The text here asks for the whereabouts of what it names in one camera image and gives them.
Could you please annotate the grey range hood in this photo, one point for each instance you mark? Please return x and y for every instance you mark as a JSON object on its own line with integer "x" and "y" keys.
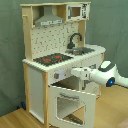
{"x": 46, "y": 15}

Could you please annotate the black faucet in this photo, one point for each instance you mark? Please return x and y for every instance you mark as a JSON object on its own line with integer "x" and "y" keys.
{"x": 73, "y": 40}

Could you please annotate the red left oven knob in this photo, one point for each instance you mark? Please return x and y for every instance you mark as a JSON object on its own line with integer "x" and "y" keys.
{"x": 56, "y": 76}

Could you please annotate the toy microwave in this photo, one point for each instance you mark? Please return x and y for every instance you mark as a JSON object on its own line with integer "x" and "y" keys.
{"x": 77, "y": 11}

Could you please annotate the wooden toy kitchen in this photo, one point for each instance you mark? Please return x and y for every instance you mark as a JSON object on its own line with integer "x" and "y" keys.
{"x": 46, "y": 40}

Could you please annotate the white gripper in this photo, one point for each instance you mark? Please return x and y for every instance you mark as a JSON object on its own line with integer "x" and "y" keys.
{"x": 84, "y": 73}

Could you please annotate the black stove top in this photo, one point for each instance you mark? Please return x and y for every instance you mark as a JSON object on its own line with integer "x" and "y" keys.
{"x": 52, "y": 59}

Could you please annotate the white oven door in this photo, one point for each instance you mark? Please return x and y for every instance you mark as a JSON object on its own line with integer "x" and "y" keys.
{"x": 63, "y": 102}

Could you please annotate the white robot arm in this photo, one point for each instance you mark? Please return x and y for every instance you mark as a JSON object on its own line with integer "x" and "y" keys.
{"x": 105, "y": 75}

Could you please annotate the metal sink basin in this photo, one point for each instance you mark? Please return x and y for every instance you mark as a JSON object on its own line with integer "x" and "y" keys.
{"x": 79, "y": 51}

